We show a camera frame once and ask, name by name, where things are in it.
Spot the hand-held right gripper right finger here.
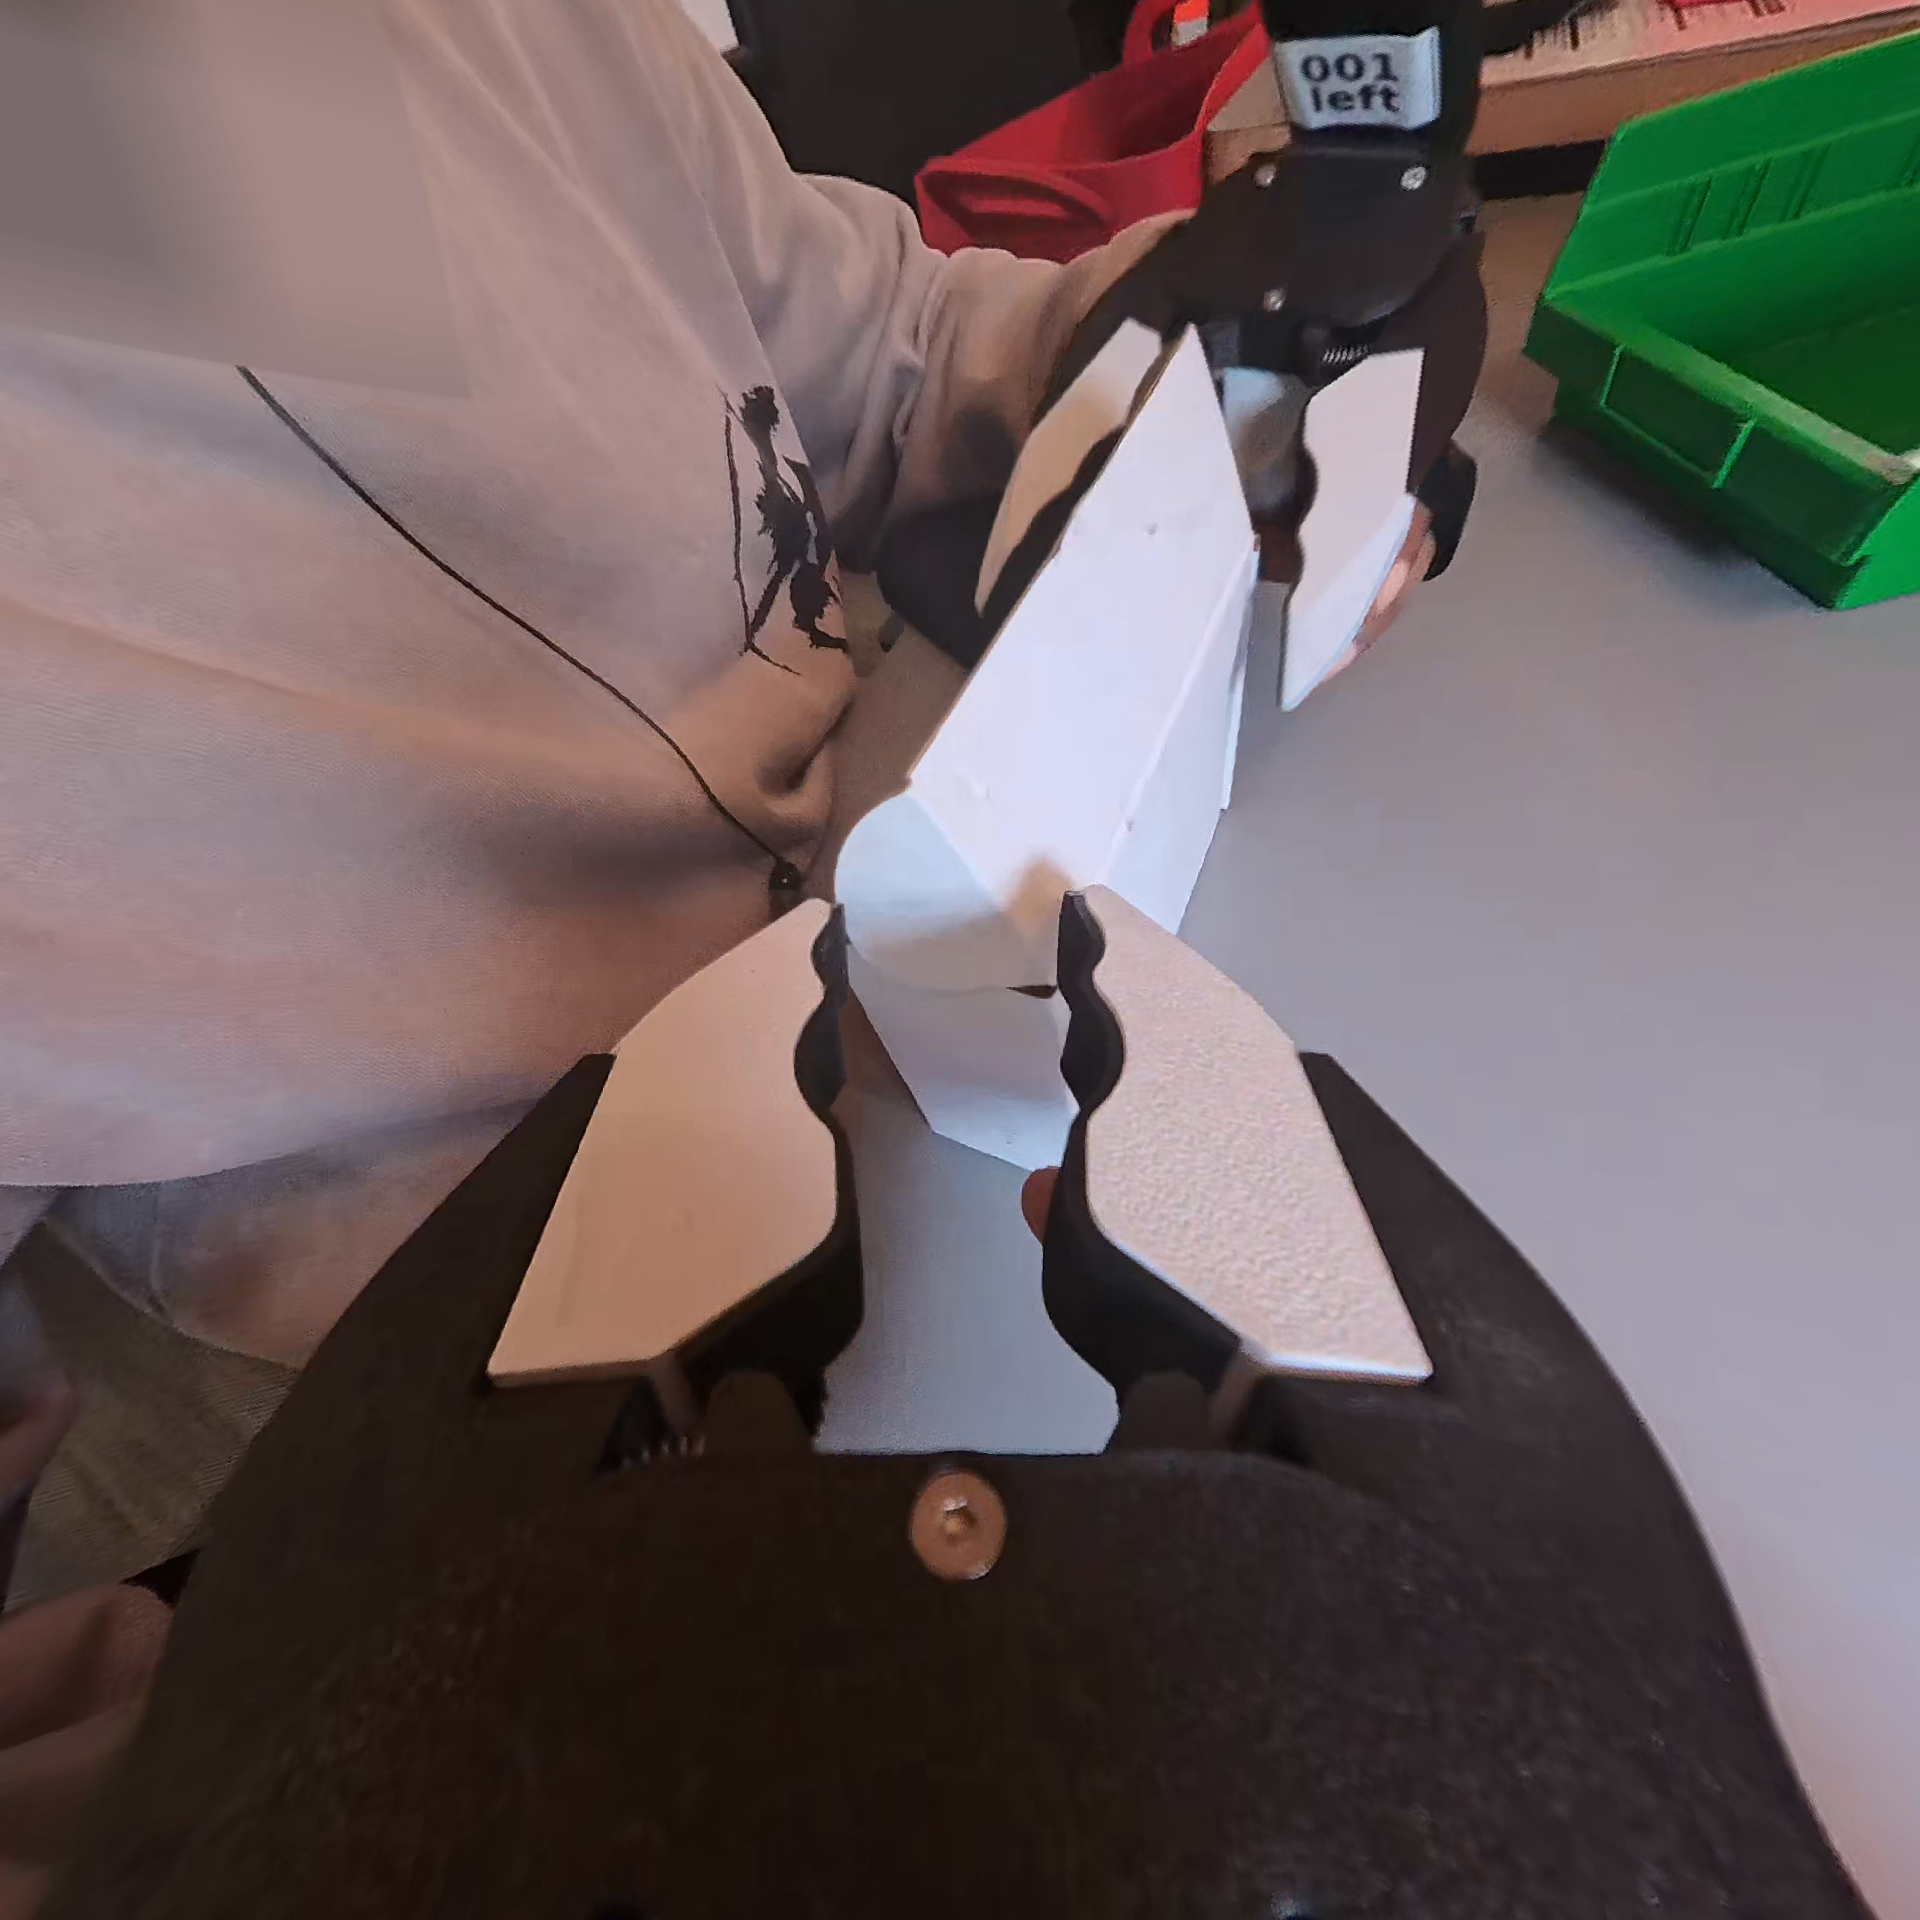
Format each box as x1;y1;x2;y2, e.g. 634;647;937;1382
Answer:
1039;886;1434;1395

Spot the green plastic bin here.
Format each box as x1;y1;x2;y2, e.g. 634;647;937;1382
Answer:
1519;27;1920;614

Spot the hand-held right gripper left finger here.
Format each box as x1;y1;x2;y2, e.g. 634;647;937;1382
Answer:
486;899;865;1395

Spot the person's left hand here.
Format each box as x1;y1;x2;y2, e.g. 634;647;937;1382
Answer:
1312;499;1441;696

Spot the white cardboard box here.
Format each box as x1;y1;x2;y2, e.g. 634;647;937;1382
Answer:
831;320;1263;1176

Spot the person's left forearm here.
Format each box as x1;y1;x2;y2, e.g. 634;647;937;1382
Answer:
791;169;1209;602

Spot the person's pale sweatshirt torso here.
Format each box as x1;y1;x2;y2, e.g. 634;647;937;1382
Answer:
0;0;940;1360

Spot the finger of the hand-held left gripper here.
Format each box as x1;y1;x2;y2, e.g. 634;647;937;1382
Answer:
976;320;1186;618
1276;348;1428;716

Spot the red fabric bag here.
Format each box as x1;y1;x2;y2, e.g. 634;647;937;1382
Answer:
911;0;1280;267

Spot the thin black cable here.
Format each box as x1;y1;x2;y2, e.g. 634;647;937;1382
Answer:
236;363;807;913

